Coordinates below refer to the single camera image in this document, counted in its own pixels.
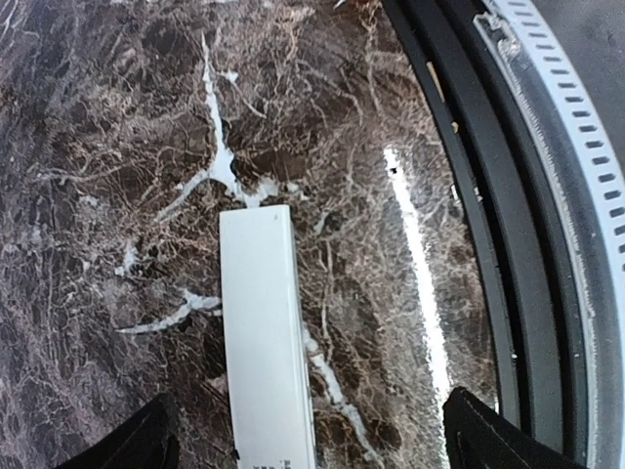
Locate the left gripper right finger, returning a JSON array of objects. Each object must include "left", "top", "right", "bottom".
[{"left": 442, "top": 387, "right": 580, "bottom": 469}]

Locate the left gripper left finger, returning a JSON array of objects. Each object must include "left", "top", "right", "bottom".
[{"left": 59, "top": 393, "right": 180, "bottom": 469}]

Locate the white remote control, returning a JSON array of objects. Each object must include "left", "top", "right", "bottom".
[{"left": 220, "top": 205, "right": 316, "bottom": 468}]

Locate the black front rail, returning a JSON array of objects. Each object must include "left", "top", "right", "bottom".
[{"left": 384, "top": 1, "right": 589, "bottom": 463}]

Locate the white slotted cable duct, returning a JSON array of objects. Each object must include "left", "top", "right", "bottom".
[{"left": 489, "top": 1, "right": 624, "bottom": 283}]

